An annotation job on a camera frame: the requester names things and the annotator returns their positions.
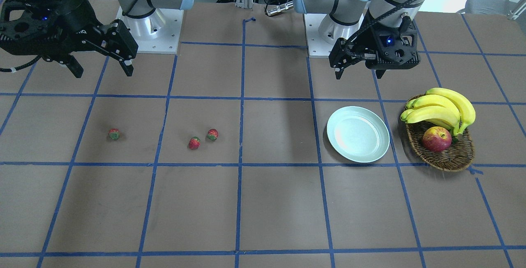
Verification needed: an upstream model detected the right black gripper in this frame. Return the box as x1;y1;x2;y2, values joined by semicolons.
1;0;138;78

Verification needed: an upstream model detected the light green plate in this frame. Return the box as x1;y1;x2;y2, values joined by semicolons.
326;106;390;163

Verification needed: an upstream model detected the wicker basket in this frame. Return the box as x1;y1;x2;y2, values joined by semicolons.
403;122;475;172

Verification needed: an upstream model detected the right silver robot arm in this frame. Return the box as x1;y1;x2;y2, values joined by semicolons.
1;0;194;78

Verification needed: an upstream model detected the yellow banana bunch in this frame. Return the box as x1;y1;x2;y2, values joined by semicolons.
400;88;477;137

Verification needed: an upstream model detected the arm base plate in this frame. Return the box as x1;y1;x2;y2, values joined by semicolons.
116;8;185;54
304;14;363;58

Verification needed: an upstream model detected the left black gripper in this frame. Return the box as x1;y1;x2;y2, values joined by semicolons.
329;24;421;80

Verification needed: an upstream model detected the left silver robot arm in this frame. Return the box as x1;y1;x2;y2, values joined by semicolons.
293;0;425;79

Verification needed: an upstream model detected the red apple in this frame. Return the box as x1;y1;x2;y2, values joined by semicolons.
421;126;452;152

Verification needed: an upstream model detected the strawberry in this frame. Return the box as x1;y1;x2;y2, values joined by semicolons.
206;129;219;141
188;136;201;150
108;129;120;140

